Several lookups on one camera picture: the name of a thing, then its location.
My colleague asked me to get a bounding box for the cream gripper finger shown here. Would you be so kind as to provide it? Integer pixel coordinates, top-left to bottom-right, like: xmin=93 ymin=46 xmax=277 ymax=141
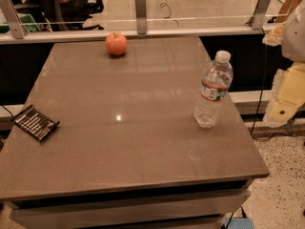
xmin=263 ymin=62 xmax=305 ymax=124
xmin=262 ymin=22 xmax=285 ymax=47

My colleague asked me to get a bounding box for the black rxbar chocolate wrapper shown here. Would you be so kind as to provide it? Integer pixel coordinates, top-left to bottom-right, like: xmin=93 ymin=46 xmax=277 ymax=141
xmin=12 ymin=105 xmax=60 ymax=142

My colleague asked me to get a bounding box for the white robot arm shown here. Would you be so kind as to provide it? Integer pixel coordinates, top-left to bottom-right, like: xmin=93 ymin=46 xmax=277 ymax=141
xmin=262 ymin=9 xmax=305 ymax=127

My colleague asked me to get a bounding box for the clear plastic water bottle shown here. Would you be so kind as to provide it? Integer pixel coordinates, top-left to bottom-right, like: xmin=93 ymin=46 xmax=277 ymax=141
xmin=193 ymin=51 xmax=234 ymax=128

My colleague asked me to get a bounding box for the blue perforated box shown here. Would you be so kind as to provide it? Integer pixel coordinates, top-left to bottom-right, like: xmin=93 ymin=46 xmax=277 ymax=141
xmin=224 ymin=218 xmax=255 ymax=229

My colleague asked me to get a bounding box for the red apple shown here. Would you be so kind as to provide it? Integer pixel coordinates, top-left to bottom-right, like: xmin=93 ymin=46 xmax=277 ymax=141
xmin=105 ymin=31 xmax=128 ymax=56

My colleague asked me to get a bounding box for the seated person in background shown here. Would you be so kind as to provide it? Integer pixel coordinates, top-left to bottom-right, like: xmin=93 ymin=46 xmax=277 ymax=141
xmin=47 ymin=0 xmax=104 ymax=31

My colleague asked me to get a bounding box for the clear glass barrier panel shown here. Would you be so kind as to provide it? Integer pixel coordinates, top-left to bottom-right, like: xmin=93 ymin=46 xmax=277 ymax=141
xmin=18 ymin=0 xmax=292 ymax=33

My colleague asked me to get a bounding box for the green bin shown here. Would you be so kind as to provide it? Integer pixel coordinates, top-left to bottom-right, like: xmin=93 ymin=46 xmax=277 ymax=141
xmin=0 ymin=14 xmax=41 ymax=33

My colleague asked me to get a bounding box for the black cable right side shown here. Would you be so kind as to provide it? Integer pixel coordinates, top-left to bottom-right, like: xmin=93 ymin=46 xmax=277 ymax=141
xmin=249 ymin=29 xmax=305 ymax=141

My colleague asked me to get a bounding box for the right metal glass bracket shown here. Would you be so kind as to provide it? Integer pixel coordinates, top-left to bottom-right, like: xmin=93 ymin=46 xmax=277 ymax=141
xmin=248 ymin=0 xmax=271 ymax=30

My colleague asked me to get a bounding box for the metal glass bracket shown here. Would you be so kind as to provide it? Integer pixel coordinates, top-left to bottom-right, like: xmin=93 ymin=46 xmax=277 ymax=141
xmin=0 ymin=0 xmax=27 ymax=39
xmin=135 ymin=0 xmax=147 ymax=34
xmin=248 ymin=0 xmax=271 ymax=30

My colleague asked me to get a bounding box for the middle metal glass bracket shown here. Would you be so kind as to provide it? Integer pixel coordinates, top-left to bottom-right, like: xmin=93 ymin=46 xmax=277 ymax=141
xmin=135 ymin=0 xmax=147 ymax=34

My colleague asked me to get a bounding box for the left metal glass bracket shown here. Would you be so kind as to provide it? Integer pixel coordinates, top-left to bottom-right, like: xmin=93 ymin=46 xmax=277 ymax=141
xmin=0 ymin=0 xmax=27 ymax=39

